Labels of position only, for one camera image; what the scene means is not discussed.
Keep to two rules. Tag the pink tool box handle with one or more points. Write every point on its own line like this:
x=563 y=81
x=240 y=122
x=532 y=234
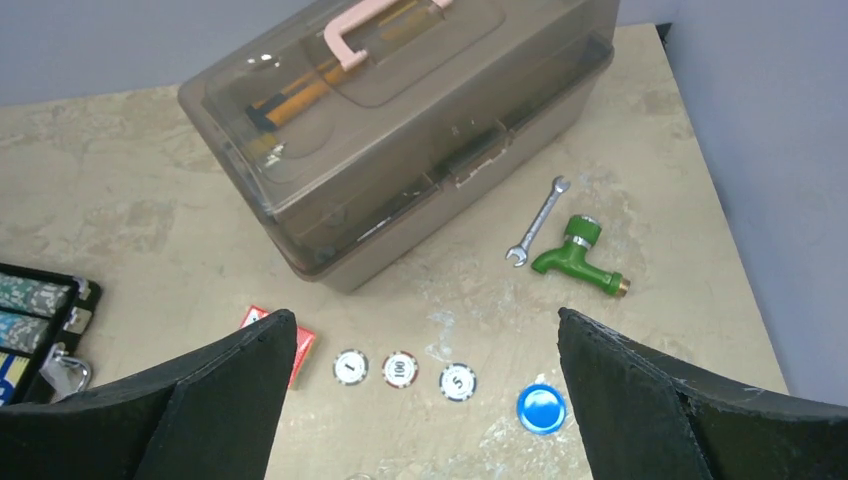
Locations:
x=420 y=50

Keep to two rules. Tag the blue poker chip 5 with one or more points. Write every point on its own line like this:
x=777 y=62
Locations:
x=457 y=382

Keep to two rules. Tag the blue round button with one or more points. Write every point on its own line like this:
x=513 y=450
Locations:
x=541 y=409

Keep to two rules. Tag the red playing card deck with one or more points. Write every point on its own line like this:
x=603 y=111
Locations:
x=306 y=341

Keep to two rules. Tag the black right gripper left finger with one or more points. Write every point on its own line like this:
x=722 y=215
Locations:
x=208 y=414

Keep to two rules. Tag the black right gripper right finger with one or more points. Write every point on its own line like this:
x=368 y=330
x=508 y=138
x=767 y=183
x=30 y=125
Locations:
x=645 y=414

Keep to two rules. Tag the green plastic faucet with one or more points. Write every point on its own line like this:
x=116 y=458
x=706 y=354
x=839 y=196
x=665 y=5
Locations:
x=581 y=234

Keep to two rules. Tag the silver case handle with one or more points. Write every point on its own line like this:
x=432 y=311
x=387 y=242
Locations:
x=65 y=374

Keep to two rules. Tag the green grey chip row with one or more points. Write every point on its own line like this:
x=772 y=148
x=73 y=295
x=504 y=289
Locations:
x=32 y=296

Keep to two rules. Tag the silver open-end wrench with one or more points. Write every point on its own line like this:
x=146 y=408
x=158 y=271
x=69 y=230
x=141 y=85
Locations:
x=520 y=252

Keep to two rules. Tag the translucent brown tool box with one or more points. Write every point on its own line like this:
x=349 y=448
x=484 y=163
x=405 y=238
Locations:
x=389 y=156

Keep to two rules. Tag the black poker set case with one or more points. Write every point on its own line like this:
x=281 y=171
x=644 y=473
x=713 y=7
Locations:
x=44 y=316

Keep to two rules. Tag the light blue chip row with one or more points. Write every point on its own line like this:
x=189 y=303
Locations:
x=22 y=333

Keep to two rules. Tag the hammer inside tool box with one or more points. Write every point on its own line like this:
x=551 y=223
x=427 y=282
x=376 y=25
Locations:
x=298 y=106

